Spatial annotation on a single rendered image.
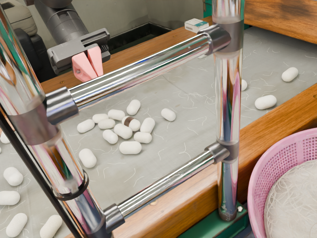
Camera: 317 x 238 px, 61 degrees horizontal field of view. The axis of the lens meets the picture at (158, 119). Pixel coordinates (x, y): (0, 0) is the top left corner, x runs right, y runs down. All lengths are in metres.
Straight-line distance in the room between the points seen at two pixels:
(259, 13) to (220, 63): 0.47
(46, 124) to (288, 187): 0.32
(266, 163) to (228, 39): 0.22
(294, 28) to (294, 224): 0.39
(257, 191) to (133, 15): 2.59
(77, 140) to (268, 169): 0.32
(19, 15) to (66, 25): 0.82
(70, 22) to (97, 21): 2.20
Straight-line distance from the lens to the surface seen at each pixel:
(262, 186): 0.38
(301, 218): 0.38
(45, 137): 0.17
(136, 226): 0.33
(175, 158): 0.42
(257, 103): 0.49
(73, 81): 0.64
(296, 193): 0.39
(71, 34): 0.47
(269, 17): 0.67
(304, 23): 0.62
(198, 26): 0.74
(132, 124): 0.47
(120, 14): 2.78
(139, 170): 0.41
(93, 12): 2.66
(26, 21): 1.30
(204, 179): 0.36
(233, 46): 0.22
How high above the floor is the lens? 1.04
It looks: 38 degrees down
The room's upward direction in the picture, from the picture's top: 11 degrees counter-clockwise
